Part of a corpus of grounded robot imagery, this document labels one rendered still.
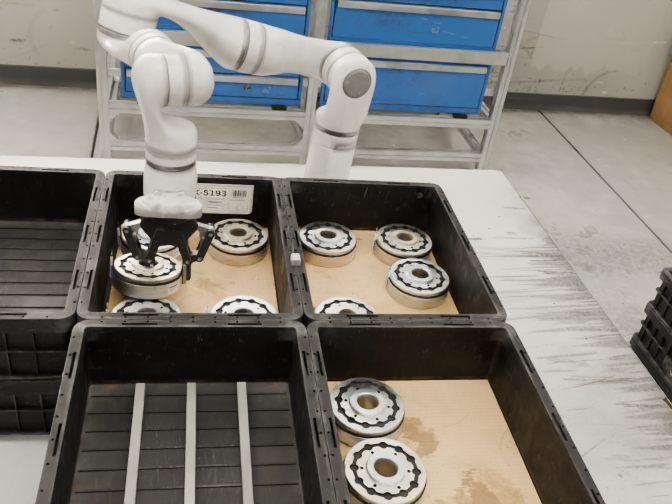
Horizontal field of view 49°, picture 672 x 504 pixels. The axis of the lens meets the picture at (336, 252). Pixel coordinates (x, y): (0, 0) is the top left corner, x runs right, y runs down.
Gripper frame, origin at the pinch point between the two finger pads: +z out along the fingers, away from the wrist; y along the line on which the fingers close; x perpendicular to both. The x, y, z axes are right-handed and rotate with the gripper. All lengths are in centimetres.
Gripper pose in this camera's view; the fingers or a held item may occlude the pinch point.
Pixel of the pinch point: (168, 271)
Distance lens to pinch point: 118.3
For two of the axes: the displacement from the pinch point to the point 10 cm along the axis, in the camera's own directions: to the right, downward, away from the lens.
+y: -9.8, -0.4, -2.0
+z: -1.4, 8.3, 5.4
